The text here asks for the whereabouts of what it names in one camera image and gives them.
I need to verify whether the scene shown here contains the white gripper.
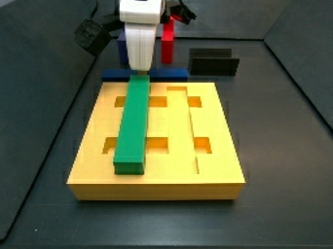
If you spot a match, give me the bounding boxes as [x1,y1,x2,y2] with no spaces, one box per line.
[119,0,166,71]

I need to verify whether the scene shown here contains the blue bar block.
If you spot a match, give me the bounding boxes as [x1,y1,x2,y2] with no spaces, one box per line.
[102,68,189,82]

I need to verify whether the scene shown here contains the yellow slotted board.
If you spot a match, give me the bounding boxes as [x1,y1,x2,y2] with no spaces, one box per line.
[69,83,246,200]

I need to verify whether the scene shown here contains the red stepped block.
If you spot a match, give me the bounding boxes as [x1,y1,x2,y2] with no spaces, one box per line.
[162,18,174,64]

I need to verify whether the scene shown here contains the purple cross block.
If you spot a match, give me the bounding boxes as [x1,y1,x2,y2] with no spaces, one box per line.
[118,30,129,65]

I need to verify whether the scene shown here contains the green bar block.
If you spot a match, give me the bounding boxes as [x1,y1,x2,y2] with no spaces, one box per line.
[114,75,150,175]

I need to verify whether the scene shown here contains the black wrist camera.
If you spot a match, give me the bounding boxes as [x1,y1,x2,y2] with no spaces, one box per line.
[74,18,111,56]

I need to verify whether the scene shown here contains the black angle bracket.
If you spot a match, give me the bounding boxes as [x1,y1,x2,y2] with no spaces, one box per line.
[189,49,240,76]

